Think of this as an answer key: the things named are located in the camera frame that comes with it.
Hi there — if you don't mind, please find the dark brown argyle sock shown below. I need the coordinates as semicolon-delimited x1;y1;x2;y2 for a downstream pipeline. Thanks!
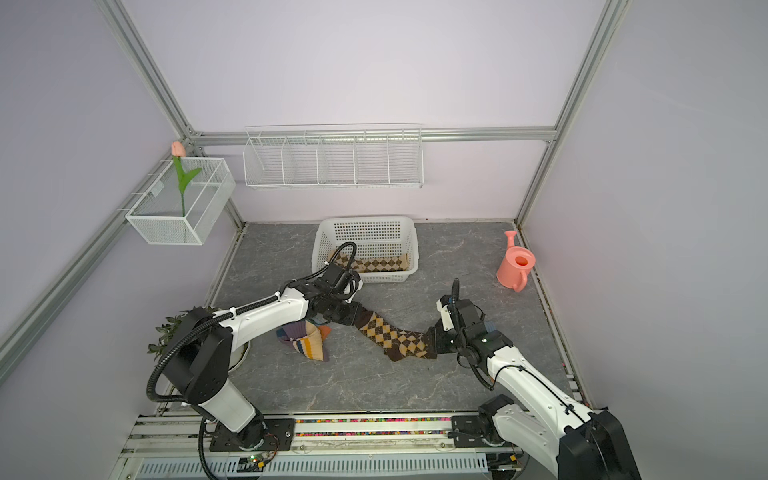
352;302;438;362

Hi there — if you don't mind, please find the beige purple striped sock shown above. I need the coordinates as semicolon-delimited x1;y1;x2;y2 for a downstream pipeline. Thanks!
276;320;331;362

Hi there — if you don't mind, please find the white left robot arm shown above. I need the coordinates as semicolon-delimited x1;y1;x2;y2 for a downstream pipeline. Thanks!
146;241;363;450

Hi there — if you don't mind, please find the pink watering can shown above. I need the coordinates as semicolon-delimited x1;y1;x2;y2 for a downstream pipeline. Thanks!
496;231;536;293

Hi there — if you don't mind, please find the white wire wall shelf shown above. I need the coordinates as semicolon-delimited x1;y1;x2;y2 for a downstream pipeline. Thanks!
243;123;424;189

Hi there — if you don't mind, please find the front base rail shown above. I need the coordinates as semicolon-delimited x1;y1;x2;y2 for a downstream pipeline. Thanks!
125;407;625;454

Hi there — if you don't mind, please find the white wire wall basket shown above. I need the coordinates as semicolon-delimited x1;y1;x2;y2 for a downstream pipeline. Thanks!
126;157;235;246

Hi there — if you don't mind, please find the pink artificial tulip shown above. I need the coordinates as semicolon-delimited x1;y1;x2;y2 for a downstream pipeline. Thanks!
171;141;202;217

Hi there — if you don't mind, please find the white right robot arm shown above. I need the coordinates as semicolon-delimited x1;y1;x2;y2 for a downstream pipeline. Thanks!
436;295;641;479

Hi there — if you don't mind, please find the green potted plant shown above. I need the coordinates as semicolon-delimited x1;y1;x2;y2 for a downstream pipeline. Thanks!
147;310;250;372

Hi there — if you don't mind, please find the white plastic perforated basket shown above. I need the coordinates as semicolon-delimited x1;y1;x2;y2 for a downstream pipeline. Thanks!
311;216;419;284

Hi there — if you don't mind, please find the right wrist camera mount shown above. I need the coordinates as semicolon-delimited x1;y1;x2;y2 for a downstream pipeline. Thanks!
436;295;455;332

